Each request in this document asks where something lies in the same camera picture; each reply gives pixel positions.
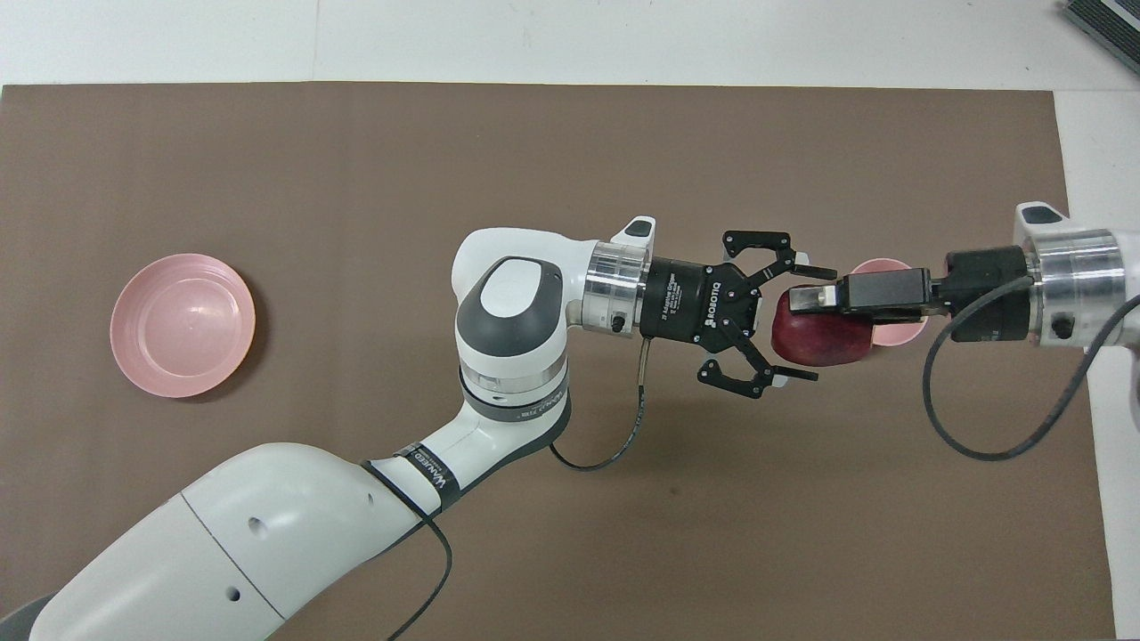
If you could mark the brown table mat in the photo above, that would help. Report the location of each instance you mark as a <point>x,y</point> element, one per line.
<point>267,178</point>

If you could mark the dark red apple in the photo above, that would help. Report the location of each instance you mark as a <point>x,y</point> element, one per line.
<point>819,343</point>

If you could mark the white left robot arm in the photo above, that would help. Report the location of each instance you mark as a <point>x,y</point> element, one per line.
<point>267,534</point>

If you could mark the grey ribbed device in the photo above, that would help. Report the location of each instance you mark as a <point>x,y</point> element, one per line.
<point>1113,22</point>

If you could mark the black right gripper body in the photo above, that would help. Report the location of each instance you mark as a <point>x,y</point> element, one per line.
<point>984,298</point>

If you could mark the pink plate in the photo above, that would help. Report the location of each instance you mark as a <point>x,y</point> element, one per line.
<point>183,325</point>

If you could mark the pink bowl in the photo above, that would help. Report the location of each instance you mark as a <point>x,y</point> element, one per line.
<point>899,334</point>

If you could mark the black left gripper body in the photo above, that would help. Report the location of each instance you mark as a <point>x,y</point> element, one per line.
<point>695,303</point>

